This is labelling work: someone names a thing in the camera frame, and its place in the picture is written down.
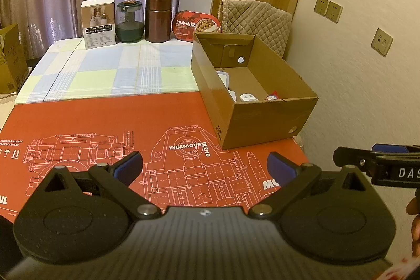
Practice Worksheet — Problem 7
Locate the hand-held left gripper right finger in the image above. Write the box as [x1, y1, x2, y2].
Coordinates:
[249, 152, 392, 218]

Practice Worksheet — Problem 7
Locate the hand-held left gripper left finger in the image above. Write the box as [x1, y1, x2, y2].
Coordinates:
[20, 151, 161, 220]

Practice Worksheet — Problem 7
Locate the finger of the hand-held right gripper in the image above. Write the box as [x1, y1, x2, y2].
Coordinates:
[333, 147, 379, 173]
[372, 144, 420, 155]

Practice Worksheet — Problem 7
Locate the brown cardboard box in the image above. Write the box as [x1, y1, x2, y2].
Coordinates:
[191, 31, 319, 150]

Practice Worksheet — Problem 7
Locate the person's right hand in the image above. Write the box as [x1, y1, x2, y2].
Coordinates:
[409, 214, 420, 257]

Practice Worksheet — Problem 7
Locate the red printed mat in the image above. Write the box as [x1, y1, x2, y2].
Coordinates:
[0, 91, 308, 222]

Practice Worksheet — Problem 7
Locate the red white printed cloth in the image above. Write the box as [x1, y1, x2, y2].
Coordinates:
[382, 253, 420, 280]

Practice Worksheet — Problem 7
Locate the checkered tablecloth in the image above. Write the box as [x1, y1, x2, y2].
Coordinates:
[15, 35, 201, 104]

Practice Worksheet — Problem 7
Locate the green glass jar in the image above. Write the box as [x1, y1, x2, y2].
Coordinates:
[115, 0, 145, 44]

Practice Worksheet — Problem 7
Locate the white product box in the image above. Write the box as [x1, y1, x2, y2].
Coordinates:
[81, 0, 117, 50]

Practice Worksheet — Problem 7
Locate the quilted beige chair cover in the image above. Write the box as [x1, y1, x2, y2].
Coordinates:
[218, 0, 293, 58]

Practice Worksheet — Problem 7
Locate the brown metal canister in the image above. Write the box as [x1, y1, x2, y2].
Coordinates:
[145, 0, 173, 43]

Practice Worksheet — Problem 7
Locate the red instant meal bowl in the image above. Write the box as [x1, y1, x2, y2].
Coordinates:
[171, 11, 222, 42]

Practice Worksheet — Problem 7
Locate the brown cardboard carton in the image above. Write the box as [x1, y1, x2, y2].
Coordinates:
[0, 24, 29, 94]

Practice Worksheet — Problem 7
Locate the beige single wall socket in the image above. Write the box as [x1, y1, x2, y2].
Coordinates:
[371, 28, 394, 57]

